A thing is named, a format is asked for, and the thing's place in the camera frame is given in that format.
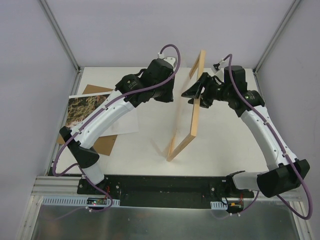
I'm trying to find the light wooden picture frame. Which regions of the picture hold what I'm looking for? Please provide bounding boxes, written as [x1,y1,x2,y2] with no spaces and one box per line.
[166,49,206,162]

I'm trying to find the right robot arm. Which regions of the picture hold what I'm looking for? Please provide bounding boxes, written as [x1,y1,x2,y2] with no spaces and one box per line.
[181,65,310,198]

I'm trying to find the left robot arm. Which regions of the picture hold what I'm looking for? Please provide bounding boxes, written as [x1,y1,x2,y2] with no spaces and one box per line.
[59,57,177,195]

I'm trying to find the printed photo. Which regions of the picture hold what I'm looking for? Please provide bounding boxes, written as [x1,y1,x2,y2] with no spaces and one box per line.
[65,92,111,128]

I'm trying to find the white paper sheet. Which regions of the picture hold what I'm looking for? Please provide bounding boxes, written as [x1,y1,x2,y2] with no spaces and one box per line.
[99,98,139,137]

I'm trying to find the brown cardboard backing board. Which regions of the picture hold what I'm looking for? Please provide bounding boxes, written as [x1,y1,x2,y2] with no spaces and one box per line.
[56,89,122,162]

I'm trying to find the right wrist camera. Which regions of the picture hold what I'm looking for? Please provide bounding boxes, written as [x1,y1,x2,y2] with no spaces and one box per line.
[211,62,224,74]

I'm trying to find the left aluminium corner post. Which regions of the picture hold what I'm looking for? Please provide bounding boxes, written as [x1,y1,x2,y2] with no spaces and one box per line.
[37,0,82,73]

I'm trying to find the aluminium corner post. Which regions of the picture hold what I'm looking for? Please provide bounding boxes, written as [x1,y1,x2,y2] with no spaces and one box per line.
[253,0,305,73]
[37,0,82,73]

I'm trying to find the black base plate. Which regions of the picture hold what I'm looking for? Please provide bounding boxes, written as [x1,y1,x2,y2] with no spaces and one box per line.
[76,174,256,208]

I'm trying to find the right cable duct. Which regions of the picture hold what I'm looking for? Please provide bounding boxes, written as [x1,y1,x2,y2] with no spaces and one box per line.
[210,201,228,211]

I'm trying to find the cable duct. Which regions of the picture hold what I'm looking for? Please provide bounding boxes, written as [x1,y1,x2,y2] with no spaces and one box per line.
[210,201,228,211]
[42,196,120,208]

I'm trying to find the right aluminium corner post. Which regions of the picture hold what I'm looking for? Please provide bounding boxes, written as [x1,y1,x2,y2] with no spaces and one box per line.
[253,0,305,73]

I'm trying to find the aluminium front rail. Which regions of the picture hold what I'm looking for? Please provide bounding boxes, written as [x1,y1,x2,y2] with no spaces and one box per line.
[31,175,83,196]

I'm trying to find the left cable duct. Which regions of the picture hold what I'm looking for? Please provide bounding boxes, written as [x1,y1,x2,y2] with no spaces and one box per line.
[42,196,120,208]

